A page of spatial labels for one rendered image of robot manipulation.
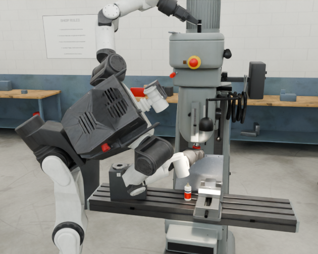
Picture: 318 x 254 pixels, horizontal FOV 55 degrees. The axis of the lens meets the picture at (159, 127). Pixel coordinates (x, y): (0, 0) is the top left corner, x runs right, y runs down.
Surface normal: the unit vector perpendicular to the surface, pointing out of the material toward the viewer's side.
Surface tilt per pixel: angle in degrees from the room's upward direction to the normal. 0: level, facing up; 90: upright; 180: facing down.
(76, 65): 90
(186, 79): 90
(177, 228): 0
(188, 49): 90
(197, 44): 90
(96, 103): 74
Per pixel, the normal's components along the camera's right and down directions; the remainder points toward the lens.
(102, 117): -0.40, -0.02
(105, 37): 0.18, -0.29
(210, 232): -0.01, -0.96
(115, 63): 0.62, -0.28
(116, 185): -0.02, 0.27
